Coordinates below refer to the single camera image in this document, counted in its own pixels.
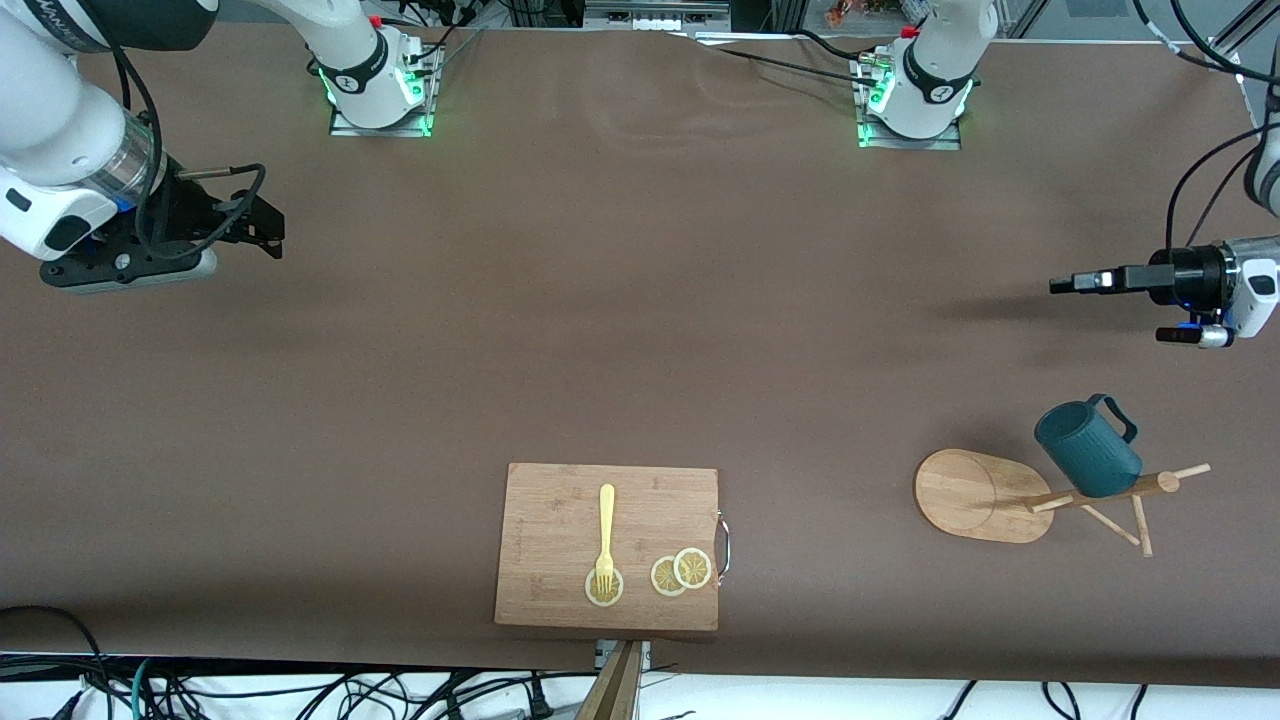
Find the dark teal mug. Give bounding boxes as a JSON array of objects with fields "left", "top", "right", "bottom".
[{"left": 1033, "top": 393, "right": 1145, "bottom": 500}]

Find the wooden mug rack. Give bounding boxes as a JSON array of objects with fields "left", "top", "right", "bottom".
[{"left": 913, "top": 447, "right": 1213, "bottom": 559}]

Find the bamboo cutting board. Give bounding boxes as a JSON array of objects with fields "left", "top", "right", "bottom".
[{"left": 494, "top": 461, "right": 732, "bottom": 633}]

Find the yellow plastic fork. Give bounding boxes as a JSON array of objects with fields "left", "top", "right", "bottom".
[{"left": 594, "top": 484, "right": 618, "bottom": 598}]

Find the grey power strip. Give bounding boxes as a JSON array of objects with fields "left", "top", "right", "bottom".
[{"left": 583, "top": 0, "right": 734, "bottom": 32}]

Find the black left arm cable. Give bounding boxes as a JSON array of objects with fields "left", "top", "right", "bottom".
[{"left": 1133, "top": 0, "right": 1280, "bottom": 331}]

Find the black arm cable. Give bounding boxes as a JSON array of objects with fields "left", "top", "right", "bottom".
[
  {"left": 1133, "top": 0, "right": 1280, "bottom": 331},
  {"left": 100, "top": 40, "right": 269, "bottom": 263}
]

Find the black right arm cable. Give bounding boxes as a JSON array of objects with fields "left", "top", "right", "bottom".
[{"left": 100, "top": 40, "right": 269, "bottom": 263}]

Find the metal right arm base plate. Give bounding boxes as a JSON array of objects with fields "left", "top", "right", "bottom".
[{"left": 328, "top": 42, "right": 444, "bottom": 139}]

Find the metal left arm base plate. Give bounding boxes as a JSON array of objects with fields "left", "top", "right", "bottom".
[{"left": 850, "top": 52, "right": 965, "bottom": 152}]

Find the short black table cable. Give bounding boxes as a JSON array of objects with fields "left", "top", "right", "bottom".
[{"left": 793, "top": 27, "right": 873, "bottom": 63}]

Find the long black table cable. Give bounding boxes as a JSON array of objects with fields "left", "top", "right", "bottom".
[{"left": 690, "top": 34, "right": 893, "bottom": 91}]

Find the black looped floor cable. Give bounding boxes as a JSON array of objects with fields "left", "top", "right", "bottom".
[{"left": 0, "top": 604, "right": 114, "bottom": 720}]

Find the metal post bracket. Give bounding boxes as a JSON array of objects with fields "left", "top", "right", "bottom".
[{"left": 594, "top": 639, "right": 653, "bottom": 671}]

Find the wooden camera post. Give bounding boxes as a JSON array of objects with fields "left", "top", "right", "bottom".
[{"left": 573, "top": 640, "right": 644, "bottom": 720}]

